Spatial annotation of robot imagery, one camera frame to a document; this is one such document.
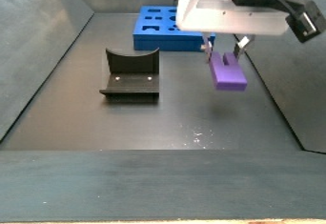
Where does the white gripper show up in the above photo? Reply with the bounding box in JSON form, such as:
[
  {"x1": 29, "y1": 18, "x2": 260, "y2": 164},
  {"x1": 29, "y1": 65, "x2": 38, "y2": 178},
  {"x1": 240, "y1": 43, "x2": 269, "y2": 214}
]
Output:
[{"x1": 177, "y1": 0, "x2": 288, "y2": 63}]

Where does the purple double-square block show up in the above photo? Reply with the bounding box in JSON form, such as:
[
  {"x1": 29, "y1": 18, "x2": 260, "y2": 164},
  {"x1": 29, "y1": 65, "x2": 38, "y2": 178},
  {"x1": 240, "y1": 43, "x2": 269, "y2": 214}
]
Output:
[{"x1": 209, "y1": 51, "x2": 248, "y2": 92}]

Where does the blue shape-sorting board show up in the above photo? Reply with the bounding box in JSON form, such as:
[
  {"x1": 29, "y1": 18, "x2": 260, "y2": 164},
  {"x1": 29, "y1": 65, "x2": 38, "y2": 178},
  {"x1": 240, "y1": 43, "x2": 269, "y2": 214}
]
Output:
[{"x1": 133, "y1": 6, "x2": 205, "y2": 51}]

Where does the black curved holder stand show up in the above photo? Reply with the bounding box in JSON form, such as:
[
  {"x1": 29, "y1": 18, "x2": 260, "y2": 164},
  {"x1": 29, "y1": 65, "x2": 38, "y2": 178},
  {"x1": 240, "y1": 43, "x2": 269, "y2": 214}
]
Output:
[{"x1": 99, "y1": 50, "x2": 160, "y2": 96}]

